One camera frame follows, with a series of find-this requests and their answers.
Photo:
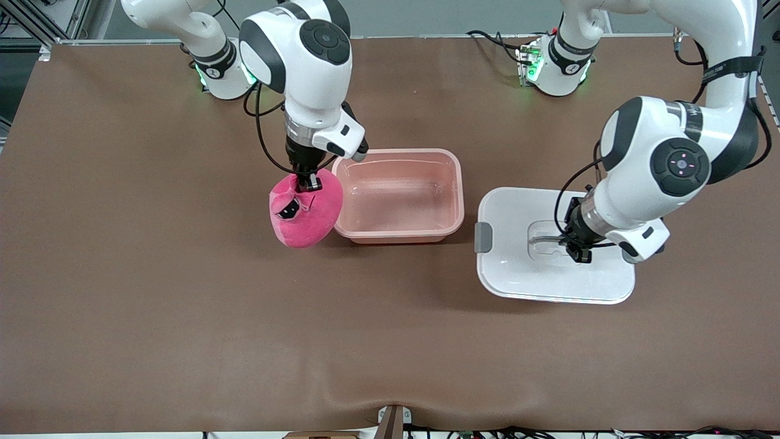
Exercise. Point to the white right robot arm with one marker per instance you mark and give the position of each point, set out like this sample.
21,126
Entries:
304,73

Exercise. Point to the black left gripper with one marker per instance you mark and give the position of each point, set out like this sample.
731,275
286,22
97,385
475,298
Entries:
576,233

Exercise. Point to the white plastic box lid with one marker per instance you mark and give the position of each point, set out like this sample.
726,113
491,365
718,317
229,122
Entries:
518,274

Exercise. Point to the aluminium frame profile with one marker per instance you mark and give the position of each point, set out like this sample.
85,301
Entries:
36,24

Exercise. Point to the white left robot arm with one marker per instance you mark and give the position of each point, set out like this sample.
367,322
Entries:
640,158

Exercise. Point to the brown cardboard piece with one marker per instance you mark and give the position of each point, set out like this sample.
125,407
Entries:
323,435

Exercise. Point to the grey lid latch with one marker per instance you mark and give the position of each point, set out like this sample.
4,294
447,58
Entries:
482,238

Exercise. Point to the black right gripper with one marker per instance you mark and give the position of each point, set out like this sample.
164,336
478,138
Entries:
301,157

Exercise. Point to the pink plush toy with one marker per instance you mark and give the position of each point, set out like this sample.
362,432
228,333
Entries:
304,219

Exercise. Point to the brown table mat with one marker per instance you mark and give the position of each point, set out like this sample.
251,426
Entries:
390,335

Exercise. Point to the pink plastic storage box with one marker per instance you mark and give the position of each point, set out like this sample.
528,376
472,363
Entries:
396,195

